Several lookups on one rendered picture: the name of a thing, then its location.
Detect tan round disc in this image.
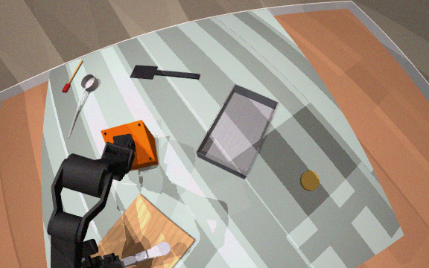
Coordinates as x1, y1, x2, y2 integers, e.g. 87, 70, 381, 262
300, 170, 320, 191

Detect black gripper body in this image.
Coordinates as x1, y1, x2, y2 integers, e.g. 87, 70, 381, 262
81, 239, 98, 268

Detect red brush with wooden handle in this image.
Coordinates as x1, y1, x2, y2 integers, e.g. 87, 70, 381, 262
62, 60, 83, 92

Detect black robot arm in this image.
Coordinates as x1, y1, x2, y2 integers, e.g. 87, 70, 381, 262
47, 134, 136, 268

